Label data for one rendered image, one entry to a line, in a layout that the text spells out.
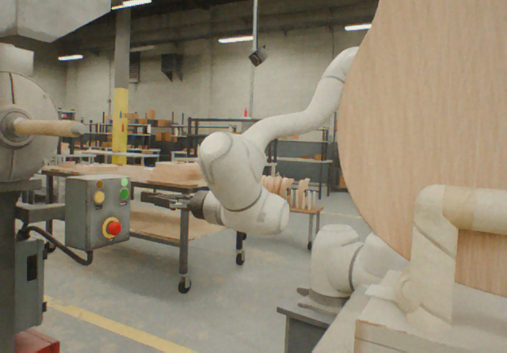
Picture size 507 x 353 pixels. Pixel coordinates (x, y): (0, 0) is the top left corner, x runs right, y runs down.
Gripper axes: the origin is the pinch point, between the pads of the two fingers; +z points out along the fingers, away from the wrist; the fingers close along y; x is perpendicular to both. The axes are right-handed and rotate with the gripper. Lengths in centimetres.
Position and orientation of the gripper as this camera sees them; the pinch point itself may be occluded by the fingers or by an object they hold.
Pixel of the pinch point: (151, 197)
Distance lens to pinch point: 110.8
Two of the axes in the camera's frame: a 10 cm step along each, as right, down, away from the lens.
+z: -8.8, -0.6, 4.7
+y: 4.7, -0.2, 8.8
